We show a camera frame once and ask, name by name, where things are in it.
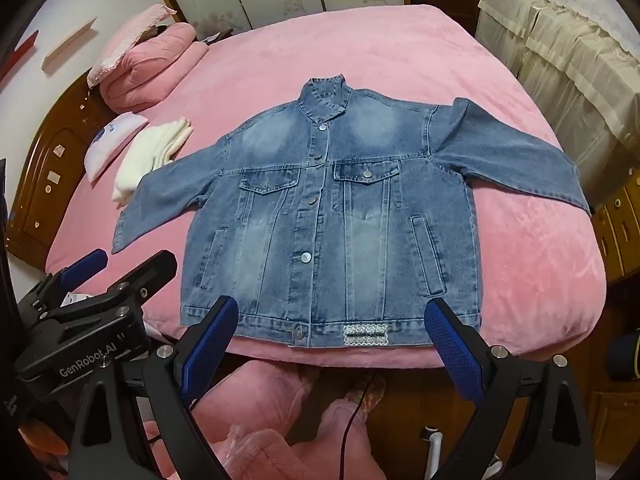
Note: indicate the red wall strip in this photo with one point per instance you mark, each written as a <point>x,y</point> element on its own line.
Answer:
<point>20,55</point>

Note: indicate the brown wooden headboard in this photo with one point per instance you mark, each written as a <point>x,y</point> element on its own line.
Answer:
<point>50,160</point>

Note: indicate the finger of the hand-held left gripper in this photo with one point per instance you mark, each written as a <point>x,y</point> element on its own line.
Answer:
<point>145,272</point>
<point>85,265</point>

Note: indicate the wooden drawer cabinet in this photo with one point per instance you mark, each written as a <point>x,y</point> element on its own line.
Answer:
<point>620,240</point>

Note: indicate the pink bed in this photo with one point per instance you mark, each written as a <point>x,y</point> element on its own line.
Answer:
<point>400,50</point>

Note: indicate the white pillow with blue print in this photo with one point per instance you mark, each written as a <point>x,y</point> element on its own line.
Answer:
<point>112,145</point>

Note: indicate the pink lace pillow cover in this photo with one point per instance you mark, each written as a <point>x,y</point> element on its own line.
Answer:
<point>130,40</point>

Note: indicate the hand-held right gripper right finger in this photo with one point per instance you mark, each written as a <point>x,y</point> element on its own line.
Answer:
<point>452,350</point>

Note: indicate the blue denim jacket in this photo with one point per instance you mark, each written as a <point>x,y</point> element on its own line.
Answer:
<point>320,240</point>

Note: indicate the cream wall strip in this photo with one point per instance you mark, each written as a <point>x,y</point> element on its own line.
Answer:
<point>70,45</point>

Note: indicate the white metal tube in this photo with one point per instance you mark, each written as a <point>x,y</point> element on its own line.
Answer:
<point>434,450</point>

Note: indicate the pink pillow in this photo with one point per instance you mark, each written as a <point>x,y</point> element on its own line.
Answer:
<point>150,75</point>

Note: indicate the folded white towel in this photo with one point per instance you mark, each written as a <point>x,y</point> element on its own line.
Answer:
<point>150,155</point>

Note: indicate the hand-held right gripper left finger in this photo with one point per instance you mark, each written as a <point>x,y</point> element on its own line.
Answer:
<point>212,340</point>

